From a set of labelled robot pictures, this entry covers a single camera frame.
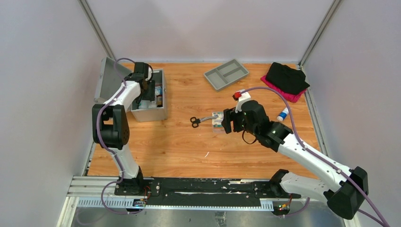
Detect pink folded cloth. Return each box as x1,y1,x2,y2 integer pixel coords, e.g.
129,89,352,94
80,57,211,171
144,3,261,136
260,76,306,103

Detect white medicine bottle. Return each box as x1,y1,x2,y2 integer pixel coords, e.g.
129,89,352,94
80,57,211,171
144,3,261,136
138,100,157,110

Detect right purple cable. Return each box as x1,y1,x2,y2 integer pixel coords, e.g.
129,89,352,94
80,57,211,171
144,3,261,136
232,87,391,227

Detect black handled scissors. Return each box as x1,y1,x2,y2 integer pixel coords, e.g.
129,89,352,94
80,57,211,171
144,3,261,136
190,116,217,128

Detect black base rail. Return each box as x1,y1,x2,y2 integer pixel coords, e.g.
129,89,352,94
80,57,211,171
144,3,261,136
111,177,301,209

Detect bandage strip box pack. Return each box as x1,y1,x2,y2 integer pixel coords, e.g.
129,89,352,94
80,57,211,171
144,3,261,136
212,112,225,133

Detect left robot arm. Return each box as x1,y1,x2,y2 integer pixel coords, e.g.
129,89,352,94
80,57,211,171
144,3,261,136
92,62,155,195

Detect brown medicine bottle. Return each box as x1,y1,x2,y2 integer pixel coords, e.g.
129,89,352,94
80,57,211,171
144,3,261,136
156,95,163,107

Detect black folded cloth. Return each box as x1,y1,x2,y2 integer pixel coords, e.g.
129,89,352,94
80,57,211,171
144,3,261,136
265,62,310,95

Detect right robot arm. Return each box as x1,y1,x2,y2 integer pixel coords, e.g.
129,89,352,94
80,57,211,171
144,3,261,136
222,100,368,220

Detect grey divider tray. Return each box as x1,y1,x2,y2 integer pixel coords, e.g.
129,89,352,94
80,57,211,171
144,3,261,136
204,59,249,92

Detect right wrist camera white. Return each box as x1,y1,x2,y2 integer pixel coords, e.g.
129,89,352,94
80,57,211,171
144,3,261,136
234,91,251,113

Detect blue cotton pouch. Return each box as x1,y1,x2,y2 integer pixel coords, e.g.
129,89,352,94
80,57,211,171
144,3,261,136
155,84,163,96

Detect grey metal case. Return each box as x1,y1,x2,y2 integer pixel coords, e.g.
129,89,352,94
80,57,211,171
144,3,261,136
94,57,168,122

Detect purple cable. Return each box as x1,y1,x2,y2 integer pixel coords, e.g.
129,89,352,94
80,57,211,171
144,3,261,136
232,87,391,227
95,57,154,215

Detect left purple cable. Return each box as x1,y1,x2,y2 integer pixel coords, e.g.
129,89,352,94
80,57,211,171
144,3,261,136
95,57,154,215

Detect blue white small bottle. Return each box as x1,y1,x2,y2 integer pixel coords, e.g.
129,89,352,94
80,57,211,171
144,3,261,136
277,107,290,122

